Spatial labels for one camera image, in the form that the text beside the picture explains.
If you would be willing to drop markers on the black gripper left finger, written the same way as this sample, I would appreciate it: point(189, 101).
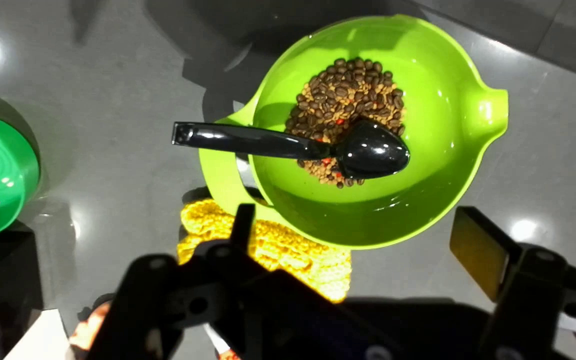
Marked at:
point(242, 231)

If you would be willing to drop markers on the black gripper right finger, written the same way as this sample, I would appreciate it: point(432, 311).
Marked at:
point(485, 252)

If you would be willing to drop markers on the black plastic spoon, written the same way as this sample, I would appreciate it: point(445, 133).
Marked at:
point(368, 150)

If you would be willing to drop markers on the lime green mixing bowl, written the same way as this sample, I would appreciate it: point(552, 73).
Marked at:
point(448, 120)

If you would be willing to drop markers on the yellow knitted cloth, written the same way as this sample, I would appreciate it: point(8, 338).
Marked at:
point(289, 251)

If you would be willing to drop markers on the white paper sheet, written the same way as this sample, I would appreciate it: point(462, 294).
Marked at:
point(40, 336)

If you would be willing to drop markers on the black square box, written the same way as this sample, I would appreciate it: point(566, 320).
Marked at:
point(0, 273)

